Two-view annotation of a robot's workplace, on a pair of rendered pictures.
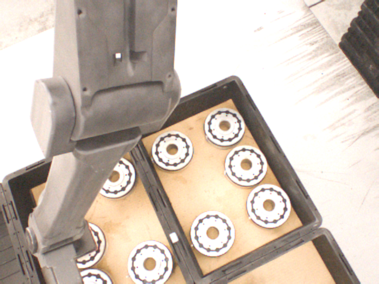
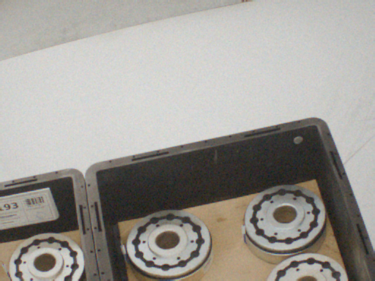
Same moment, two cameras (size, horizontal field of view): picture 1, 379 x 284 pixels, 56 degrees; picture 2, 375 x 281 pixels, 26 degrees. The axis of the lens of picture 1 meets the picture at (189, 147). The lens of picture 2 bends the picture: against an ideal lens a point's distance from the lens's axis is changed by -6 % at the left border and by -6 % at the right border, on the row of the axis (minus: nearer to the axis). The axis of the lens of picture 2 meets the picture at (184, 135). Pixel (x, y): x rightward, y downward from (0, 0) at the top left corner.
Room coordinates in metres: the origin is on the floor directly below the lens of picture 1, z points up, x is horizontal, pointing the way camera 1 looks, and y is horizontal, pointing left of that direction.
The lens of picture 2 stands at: (-0.31, -0.18, 1.68)
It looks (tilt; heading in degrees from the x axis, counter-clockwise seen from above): 46 degrees down; 17
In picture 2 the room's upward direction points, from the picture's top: 10 degrees counter-clockwise
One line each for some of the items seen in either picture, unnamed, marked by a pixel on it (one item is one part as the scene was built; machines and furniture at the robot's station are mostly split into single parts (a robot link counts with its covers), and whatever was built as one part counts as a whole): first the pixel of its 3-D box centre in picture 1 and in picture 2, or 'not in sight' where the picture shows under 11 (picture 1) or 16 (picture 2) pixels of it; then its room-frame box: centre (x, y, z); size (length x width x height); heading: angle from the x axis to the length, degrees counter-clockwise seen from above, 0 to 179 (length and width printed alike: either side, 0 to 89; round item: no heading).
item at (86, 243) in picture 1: (63, 243); not in sight; (0.06, 0.26, 0.98); 0.10 x 0.07 x 0.07; 110
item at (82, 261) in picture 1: (83, 244); not in sight; (0.07, 0.26, 0.86); 0.10 x 0.10 x 0.01
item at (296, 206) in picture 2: (224, 125); (285, 215); (0.32, -0.09, 0.86); 0.05 x 0.05 x 0.01
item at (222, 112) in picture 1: (224, 126); (285, 217); (0.32, -0.09, 0.86); 0.10 x 0.10 x 0.01
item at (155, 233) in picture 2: (172, 149); (168, 241); (0.27, 0.04, 0.86); 0.05 x 0.05 x 0.01
